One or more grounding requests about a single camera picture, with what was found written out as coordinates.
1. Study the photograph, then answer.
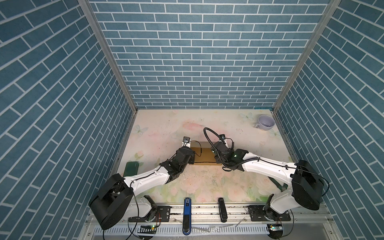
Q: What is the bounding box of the brown cardboard paper box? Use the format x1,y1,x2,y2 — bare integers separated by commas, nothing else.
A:
191,141,221,166

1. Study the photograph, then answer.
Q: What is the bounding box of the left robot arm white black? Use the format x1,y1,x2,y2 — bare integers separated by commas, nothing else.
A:
89,146,196,230

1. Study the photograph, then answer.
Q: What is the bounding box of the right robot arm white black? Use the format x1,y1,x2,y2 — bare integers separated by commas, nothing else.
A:
203,127,330,221

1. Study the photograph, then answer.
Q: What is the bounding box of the lavender ceramic cup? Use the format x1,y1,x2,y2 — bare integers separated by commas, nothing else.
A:
254,115,276,131

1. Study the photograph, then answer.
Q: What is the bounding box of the green rectangular board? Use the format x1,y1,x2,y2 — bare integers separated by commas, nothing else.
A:
123,161,140,177

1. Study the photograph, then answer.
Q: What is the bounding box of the black handheld stick device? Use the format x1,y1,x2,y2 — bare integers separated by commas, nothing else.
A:
218,198,228,223

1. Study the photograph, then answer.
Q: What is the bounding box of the blue black handheld tool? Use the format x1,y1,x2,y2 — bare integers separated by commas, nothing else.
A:
182,198,192,236

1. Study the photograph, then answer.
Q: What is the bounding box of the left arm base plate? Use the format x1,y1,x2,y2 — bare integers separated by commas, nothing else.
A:
129,206,171,223

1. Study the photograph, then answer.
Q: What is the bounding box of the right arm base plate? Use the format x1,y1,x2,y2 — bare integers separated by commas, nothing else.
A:
248,205,291,222

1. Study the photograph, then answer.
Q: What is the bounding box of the left circuit board below rail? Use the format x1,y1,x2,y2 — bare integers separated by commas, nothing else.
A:
137,226,157,240

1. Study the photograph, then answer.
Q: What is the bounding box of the circuit board below rail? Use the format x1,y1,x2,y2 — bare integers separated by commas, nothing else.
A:
267,224,284,240
137,226,157,240

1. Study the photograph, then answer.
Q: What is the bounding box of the right circuit board below rail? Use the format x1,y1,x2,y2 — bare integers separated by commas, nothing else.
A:
267,224,284,240

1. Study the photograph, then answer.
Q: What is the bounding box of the aluminium front rail frame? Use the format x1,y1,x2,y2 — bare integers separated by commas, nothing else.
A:
79,203,342,240

